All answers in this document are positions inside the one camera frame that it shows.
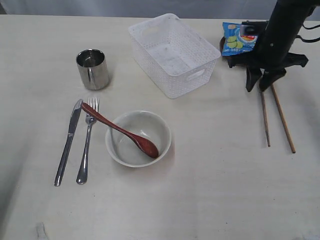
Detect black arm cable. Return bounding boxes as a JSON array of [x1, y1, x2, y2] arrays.
[[296, 21, 320, 43]]

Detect blue chips snack bag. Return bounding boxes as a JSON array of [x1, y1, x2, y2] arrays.
[[221, 22, 258, 57]]

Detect dark brown round plate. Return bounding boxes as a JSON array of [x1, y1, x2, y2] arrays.
[[219, 36, 231, 61]]

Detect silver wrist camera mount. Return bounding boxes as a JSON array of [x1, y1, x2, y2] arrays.
[[240, 20, 269, 36]]

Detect white perforated plastic basket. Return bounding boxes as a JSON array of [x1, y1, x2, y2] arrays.
[[128, 13, 221, 99]]

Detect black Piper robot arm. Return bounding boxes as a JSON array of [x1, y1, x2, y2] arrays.
[[227, 0, 320, 92]]

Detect grey backdrop curtain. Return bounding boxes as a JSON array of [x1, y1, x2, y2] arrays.
[[0, 0, 276, 20]]

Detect white floral ceramic bowl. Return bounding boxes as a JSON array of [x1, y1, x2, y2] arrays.
[[105, 110, 172, 168]]

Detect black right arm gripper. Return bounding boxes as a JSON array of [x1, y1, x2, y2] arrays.
[[227, 35, 308, 92]]

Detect silver foil packet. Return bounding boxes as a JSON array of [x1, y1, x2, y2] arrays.
[[76, 49, 110, 91]]

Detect wooden chopstick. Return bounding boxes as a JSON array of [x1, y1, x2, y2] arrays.
[[271, 84, 296, 154], [260, 92, 271, 147]]

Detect brown wooden spoon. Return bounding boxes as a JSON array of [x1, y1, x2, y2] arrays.
[[81, 102, 159, 159]]

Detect silver metal fork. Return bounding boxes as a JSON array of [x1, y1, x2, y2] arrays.
[[76, 113, 97, 185]]

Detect silver table knife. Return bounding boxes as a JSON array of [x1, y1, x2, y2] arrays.
[[54, 99, 83, 187]]

